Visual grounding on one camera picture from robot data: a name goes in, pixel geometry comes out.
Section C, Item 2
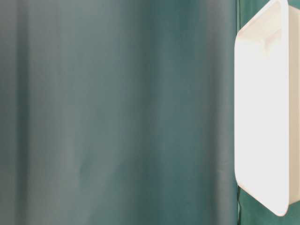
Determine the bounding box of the white plastic case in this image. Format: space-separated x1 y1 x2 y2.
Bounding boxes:
234 0 300 216

